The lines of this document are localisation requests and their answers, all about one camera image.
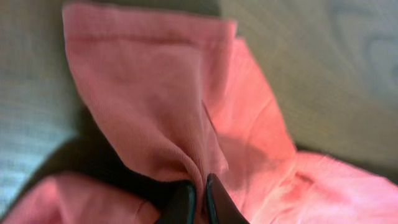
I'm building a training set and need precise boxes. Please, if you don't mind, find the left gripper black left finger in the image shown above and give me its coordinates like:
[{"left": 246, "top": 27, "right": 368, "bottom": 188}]
[{"left": 155, "top": 181, "right": 196, "bottom": 224}]

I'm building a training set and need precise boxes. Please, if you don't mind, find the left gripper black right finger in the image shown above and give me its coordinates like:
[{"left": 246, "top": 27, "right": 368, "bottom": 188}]
[{"left": 205, "top": 174, "right": 249, "bottom": 224}]

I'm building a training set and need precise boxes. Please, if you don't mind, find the orange printed t-shirt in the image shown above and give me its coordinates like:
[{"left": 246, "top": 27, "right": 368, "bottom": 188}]
[{"left": 4, "top": 2, "right": 397, "bottom": 223}]

